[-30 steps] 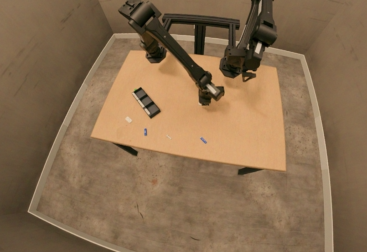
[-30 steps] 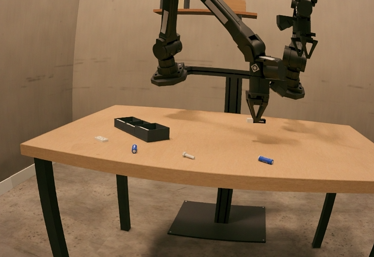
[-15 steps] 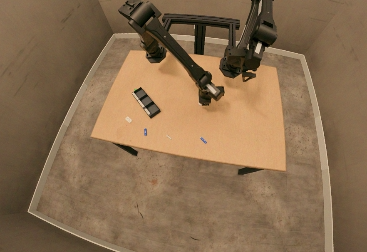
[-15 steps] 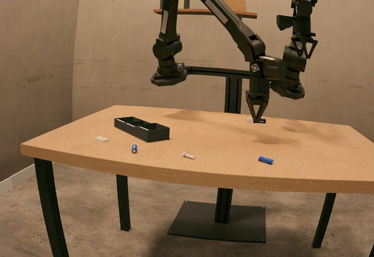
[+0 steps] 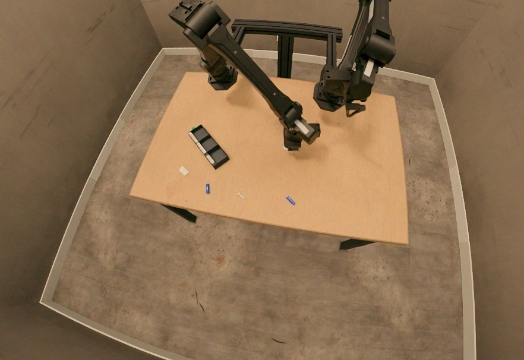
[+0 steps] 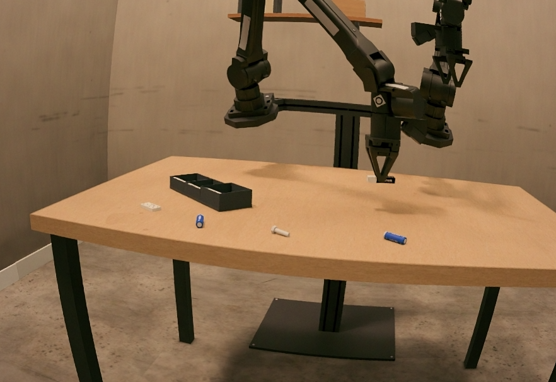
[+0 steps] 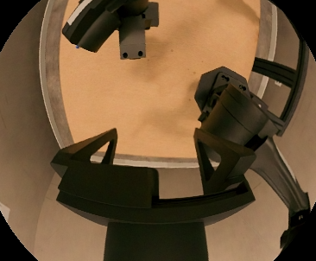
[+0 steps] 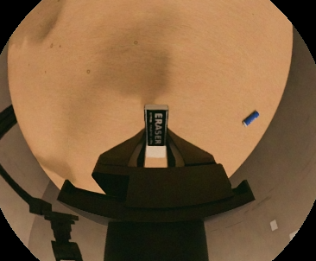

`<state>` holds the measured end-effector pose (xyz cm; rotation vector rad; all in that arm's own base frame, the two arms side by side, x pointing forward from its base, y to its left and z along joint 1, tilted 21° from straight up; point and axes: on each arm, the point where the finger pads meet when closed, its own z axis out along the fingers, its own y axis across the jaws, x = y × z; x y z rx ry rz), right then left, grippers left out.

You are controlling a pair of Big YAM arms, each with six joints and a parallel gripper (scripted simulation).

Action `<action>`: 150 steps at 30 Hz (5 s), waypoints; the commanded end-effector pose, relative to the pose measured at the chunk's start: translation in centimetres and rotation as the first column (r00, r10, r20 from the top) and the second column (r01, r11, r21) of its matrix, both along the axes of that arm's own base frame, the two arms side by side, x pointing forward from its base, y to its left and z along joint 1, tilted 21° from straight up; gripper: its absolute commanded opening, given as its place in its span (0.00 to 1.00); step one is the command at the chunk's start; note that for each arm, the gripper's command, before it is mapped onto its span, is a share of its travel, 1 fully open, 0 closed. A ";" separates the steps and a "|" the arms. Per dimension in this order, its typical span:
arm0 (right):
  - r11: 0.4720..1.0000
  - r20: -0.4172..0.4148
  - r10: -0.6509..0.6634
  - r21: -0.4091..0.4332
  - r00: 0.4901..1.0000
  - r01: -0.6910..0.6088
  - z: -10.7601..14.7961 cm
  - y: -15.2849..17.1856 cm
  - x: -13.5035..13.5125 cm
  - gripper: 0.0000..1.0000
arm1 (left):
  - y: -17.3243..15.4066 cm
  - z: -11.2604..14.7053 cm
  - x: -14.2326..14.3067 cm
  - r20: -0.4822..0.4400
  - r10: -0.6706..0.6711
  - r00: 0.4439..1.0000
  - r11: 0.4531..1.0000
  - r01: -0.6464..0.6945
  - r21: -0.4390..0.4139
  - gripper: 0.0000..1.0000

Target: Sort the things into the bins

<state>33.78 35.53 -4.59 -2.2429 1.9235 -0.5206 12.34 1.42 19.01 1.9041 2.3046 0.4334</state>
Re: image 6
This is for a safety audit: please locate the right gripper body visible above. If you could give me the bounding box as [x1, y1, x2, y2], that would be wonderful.
[365, 113, 400, 151]

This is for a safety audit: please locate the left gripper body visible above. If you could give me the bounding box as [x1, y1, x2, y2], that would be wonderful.
[435, 27, 469, 59]

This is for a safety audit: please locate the white domino with black pips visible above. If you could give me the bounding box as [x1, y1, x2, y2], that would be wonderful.
[141, 202, 161, 212]

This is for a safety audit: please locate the beige bolt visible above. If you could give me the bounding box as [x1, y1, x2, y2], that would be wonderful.
[271, 226, 290, 237]

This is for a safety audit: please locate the blue aa battery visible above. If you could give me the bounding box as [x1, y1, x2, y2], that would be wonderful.
[383, 231, 407, 245]
[196, 214, 204, 228]

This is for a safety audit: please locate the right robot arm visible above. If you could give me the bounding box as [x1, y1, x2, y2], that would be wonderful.
[227, 0, 427, 145]

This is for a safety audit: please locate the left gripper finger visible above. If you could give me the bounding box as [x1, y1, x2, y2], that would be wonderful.
[432, 55, 451, 84]
[446, 56, 473, 88]

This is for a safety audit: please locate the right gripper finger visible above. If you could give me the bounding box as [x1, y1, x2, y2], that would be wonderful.
[366, 147, 390, 175]
[369, 149, 399, 182]

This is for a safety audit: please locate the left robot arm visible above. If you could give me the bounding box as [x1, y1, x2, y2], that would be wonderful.
[411, 0, 472, 139]

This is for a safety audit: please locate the black and white eraser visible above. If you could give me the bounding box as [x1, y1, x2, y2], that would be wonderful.
[366, 175, 395, 183]

